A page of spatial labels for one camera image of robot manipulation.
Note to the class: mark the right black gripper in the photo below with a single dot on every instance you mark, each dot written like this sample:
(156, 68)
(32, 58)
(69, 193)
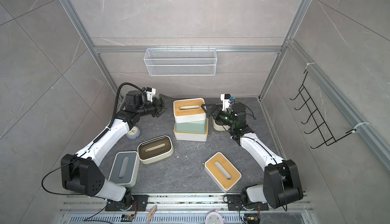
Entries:
(220, 112)

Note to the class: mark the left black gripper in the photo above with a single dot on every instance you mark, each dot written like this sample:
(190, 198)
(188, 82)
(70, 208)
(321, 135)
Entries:
(159, 108)

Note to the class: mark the green tissue box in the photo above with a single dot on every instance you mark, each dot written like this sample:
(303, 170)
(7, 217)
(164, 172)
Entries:
(193, 127)

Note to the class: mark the small bamboo lid tissue box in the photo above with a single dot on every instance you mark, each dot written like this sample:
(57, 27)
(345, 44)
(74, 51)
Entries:
(189, 110)

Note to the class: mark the large bamboo lid tissue box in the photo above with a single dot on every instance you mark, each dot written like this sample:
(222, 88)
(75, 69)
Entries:
(190, 136)

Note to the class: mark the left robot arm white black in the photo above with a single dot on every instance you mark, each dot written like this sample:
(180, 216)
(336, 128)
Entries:
(80, 172)

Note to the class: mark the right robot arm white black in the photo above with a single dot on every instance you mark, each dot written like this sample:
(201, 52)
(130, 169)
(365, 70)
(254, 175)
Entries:
(281, 182)

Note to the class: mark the front bamboo lid tissue box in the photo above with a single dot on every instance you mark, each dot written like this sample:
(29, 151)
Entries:
(222, 172)

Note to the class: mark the grey lid white tissue box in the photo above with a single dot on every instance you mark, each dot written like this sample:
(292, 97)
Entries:
(125, 168)

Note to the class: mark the cream box dark lid back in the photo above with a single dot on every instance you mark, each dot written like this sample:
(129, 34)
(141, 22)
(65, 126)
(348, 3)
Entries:
(219, 126)

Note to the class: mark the cream box dark lid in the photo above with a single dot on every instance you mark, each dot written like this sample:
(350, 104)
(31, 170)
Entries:
(154, 150)
(219, 126)

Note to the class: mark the small grey alarm clock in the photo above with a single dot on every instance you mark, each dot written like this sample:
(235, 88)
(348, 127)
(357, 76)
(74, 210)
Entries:
(133, 133)

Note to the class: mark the cream box dark lid left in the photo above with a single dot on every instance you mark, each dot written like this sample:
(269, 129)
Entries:
(154, 150)

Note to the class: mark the pink round object front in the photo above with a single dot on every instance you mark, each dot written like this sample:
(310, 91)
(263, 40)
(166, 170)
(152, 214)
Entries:
(214, 218)

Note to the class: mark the small circuit board front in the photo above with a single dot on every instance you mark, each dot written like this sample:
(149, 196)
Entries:
(128, 218)

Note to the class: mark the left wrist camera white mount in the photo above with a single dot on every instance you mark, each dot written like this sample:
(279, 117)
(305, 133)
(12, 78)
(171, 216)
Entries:
(150, 93)

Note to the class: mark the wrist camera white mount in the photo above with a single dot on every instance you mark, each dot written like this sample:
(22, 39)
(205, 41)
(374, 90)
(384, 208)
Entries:
(150, 93)
(227, 100)

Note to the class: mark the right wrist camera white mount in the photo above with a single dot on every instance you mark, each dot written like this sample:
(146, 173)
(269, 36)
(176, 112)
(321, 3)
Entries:
(227, 100)

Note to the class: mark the white wire mesh basket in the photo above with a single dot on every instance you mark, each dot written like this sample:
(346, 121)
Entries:
(181, 61)

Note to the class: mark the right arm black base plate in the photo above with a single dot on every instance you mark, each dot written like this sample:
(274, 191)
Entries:
(236, 202)

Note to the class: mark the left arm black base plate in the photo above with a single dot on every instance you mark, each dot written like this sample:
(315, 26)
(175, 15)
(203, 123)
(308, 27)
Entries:
(129, 203)

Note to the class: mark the wooden brush handle front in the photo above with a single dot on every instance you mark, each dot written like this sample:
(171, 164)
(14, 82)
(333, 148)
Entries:
(150, 214)

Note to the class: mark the black wire hook rack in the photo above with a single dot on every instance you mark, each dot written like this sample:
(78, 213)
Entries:
(316, 117)

